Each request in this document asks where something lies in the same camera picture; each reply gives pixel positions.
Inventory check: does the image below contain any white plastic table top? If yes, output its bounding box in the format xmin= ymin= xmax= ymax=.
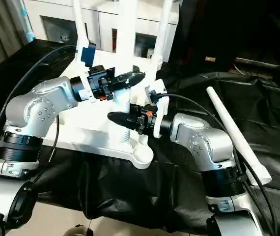
xmin=42 ymin=52 xmax=163 ymax=171

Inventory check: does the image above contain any white plastic table leg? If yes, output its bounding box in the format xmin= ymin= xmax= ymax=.
xmin=152 ymin=0 xmax=173 ymax=68
xmin=113 ymin=0 xmax=140 ymax=144
xmin=206 ymin=86 xmax=273 ymax=186
xmin=72 ymin=0 xmax=89 ymax=51

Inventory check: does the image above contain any white glass-door cabinet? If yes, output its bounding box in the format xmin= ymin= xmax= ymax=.
xmin=25 ymin=0 xmax=181 ymax=63

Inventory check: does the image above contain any teal plastic object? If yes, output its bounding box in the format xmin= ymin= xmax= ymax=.
xmin=20 ymin=0 xmax=35 ymax=44

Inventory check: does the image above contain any grey curtain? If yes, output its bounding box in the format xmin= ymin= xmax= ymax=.
xmin=0 ymin=0 xmax=32 ymax=65

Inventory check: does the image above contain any black table mat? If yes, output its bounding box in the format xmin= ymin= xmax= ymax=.
xmin=0 ymin=39 xmax=280 ymax=232

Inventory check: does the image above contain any long black bar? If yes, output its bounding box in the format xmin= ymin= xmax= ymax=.
xmin=235 ymin=58 xmax=280 ymax=68

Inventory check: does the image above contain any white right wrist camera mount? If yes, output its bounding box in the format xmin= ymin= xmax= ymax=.
xmin=145 ymin=84 xmax=171 ymax=138

